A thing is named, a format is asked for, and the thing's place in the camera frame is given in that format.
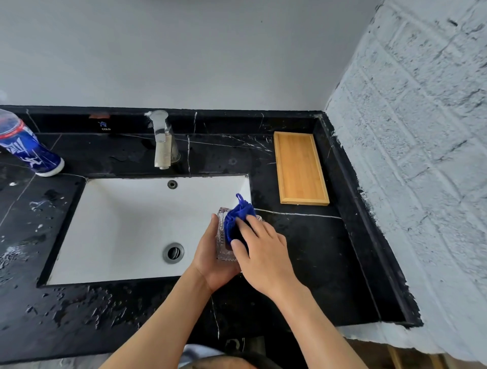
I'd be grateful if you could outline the person's left forearm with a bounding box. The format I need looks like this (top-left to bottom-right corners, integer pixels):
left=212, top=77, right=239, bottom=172
left=100, top=264, right=214, bottom=369

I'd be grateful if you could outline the person's right forearm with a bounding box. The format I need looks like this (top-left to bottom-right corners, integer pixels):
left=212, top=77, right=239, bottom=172
left=271, top=283, right=368, bottom=369

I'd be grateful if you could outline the person's right hand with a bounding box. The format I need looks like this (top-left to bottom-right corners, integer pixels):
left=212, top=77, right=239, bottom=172
left=230, top=216, right=307, bottom=301

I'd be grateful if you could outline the small tap label sticker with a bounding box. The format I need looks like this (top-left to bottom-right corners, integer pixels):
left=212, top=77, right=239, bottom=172
left=88, top=114, right=112, bottom=132

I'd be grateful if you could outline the chrome faucet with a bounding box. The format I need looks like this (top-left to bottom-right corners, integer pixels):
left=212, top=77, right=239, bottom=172
left=147, top=109, right=181, bottom=170

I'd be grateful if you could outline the bamboo tray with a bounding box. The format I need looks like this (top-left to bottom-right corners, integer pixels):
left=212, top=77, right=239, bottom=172
left=273, top=131, right=331, bottom=207

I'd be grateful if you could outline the person's light shirt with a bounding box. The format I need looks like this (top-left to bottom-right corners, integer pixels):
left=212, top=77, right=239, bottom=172
left=178, top=344, right=229, bottom=369

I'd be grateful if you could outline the person's left hand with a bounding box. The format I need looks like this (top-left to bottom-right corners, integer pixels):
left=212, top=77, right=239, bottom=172
left=189, top=214, right=242, bottom=293

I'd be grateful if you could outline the blue cleaning cloth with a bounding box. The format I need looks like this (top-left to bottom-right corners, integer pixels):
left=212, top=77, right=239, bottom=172
left=223, top=193, right=256, bottom=246

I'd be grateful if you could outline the clear glass dish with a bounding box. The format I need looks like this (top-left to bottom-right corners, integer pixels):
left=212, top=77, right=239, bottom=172
left=216, top=207, right=263, bottom=263

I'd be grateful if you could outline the blue spray bottle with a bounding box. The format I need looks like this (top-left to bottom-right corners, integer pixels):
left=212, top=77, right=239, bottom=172
left=0, top=109, right=65, bottom=178

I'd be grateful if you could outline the white rectangular sink basin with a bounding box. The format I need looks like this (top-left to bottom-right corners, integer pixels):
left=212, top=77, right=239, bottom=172
left=37, top=174, right=253, bottom=288

